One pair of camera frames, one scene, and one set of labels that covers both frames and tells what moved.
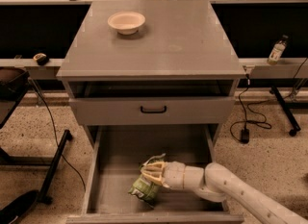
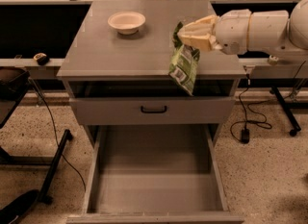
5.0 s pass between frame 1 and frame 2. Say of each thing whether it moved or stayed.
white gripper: moved
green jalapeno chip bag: moved
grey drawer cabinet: stayed
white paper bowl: stayed
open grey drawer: stayed
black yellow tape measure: stayed
